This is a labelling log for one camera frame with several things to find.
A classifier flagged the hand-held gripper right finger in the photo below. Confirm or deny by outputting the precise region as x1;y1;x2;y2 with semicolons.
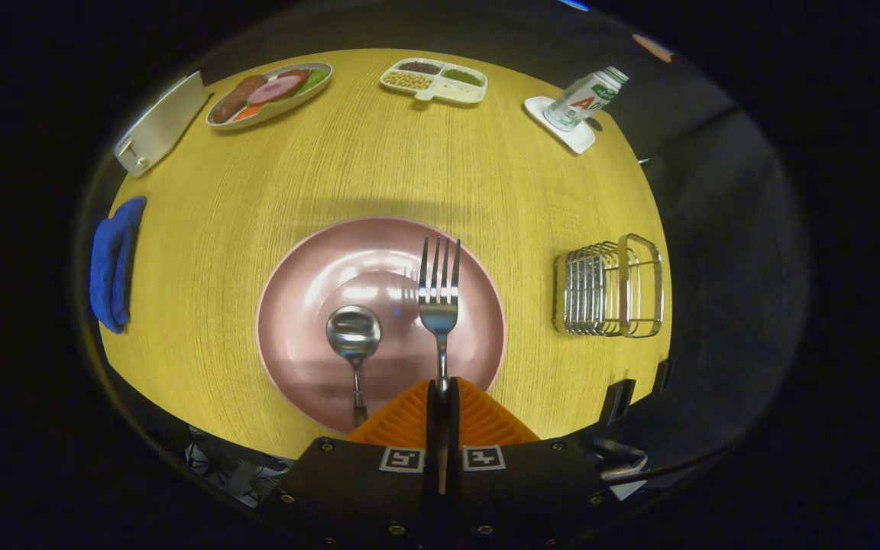
444;376;616;550

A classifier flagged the metal spoon with wooden handle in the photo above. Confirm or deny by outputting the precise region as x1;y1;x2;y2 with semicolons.
325;305;382;429

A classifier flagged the white plastic drink bottle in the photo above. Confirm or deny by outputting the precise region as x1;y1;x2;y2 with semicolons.
544;66;630;132

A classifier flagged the metal wire cutlery rack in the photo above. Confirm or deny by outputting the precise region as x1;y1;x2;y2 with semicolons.
552;233;665;338

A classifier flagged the pink ham slice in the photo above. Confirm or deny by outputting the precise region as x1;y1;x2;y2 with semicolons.
247;74;305;106

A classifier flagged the pile of yellow beans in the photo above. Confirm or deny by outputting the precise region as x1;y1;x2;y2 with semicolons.
383;71;433;91

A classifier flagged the grey oval food plate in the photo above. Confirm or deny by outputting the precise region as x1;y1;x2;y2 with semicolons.
206;61;334;131

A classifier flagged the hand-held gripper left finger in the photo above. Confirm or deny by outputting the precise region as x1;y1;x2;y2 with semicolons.
268;380;445;550

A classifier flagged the white toaster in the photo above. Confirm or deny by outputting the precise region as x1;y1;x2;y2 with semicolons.
113;71;212;179

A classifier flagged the white square coaster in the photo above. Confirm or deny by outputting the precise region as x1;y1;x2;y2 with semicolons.
524;95;597;155

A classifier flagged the pink round plate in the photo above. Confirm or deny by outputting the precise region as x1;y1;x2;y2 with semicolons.
255;217;507;435

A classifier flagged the metal fork with wooden handle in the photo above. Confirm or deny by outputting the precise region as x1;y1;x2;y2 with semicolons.
418;236;462;497

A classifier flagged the brown meat patty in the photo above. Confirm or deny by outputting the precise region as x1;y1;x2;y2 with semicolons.
211;74;268;123

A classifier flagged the blue cloth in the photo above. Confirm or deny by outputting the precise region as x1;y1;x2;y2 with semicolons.
89;196;147;335

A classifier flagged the green lettuce leaf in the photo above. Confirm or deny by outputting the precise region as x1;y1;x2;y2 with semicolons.
295;69;331;96

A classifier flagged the white divided tray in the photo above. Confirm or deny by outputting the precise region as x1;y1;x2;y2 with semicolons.
379;57;489;105

